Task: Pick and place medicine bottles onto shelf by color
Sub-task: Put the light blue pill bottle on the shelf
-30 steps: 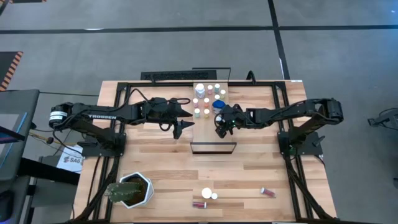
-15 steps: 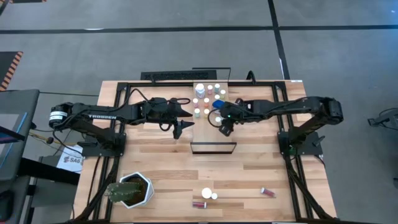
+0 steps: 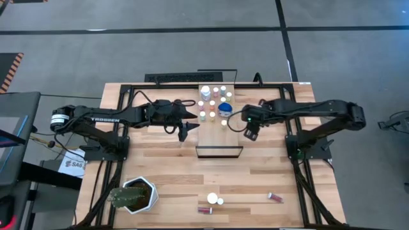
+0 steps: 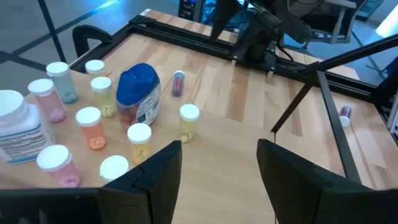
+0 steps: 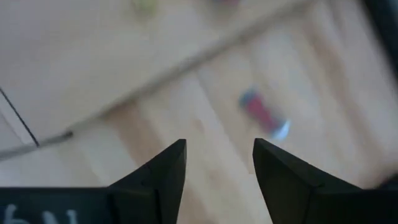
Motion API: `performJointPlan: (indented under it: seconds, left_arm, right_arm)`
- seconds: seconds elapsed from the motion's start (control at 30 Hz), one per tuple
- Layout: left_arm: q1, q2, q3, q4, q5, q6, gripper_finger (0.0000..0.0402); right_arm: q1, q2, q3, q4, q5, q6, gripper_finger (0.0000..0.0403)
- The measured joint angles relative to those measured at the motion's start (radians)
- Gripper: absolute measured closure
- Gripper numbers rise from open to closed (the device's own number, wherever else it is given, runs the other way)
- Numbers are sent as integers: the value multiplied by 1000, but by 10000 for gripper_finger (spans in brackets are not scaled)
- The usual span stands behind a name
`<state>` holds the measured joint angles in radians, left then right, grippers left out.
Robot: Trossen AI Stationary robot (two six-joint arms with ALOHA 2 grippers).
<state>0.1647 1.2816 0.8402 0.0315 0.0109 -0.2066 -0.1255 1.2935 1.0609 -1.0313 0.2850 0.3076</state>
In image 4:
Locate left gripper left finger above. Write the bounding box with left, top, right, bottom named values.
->
left=98, top=139, right=183, bottom=224

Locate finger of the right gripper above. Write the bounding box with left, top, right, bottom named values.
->
left=211, top=0, right=239, bottom=43

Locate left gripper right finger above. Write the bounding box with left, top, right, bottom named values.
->
left=256, top=138, right=374, bottom=224

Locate yellow pill vial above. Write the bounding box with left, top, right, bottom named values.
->
left=127, top=123, right=153, bottom=166
left=90, top=76, right=118, bottom=119

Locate yellow-green pill vial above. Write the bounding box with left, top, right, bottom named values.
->
left=179, top=103, right=200, bottom=144
left=85, top=59, right=106, bottom=78

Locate blue-capped gummy jar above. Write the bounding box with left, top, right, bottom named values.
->
left=115, top=62, right=162, bottom=131

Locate white plastic medicine bottle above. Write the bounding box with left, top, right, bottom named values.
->
left=0, top=89, right=56, bottom=165

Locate black computer case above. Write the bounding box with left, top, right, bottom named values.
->
left=178, top=0, right=200, bottom=21

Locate teal pill vial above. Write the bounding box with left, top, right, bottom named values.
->
left=45, top=61, right=79, bottom=105

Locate black aluminium table frame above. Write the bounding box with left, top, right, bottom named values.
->
left=70, top=14, right=398, bottom=138

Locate black arched bracket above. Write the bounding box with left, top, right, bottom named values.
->
left=72, top=24, right=114, bottom=58

